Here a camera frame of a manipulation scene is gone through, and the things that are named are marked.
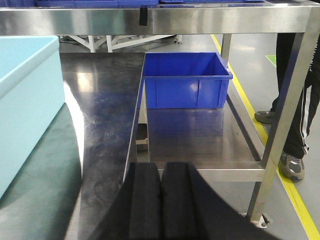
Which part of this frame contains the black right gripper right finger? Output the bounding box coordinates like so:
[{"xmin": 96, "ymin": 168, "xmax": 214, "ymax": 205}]
[{"xmin": 161, "ymin": 162, "xmax": 276, "ymax": 240}]

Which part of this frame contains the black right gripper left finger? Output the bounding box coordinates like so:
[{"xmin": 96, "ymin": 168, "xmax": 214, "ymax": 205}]
[{"xmin": 88, "ymin": 162, "xmax": 160, "ymax": 240}]

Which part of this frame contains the person in black pants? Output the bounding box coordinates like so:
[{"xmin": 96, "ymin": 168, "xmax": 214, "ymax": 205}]
[{"xmin": 254, "ymin": 32, "xmax": 320, "ymax": 180}]

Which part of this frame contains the blue plastic bin under table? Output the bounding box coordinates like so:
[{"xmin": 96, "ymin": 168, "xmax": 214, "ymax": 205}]
[{"xmin": 142, "ymin": 52, "xmax": 233, "ymax": 109}]

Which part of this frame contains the light blue plastic tub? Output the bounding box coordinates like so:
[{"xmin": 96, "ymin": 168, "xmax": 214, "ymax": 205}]
[{"xmin": 0, "ymin": 36, "xmax": 65, "ymax": 194}]

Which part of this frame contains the blue crate on steel table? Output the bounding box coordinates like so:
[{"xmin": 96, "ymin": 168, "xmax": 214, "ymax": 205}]
[{"xmin": 35, "ymin": 0, "xmax": 263, "ymax": 8}]

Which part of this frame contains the stainless steel table frame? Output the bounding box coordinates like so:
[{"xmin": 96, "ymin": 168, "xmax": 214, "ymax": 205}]
[{"xmin": 0, "ymin": 0, "xmax": 320, "ymax": 229}]

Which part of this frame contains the white metal frame background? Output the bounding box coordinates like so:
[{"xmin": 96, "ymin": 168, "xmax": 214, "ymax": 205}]
[{"xmin": 59, "ymin": 34, "xmax": 183, "ymax": 53}]

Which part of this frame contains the black strap on table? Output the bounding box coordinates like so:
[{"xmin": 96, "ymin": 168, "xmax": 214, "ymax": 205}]
[{"xmin": 139, "ymin": 7, "xmax": 148, "ymax": 27}]

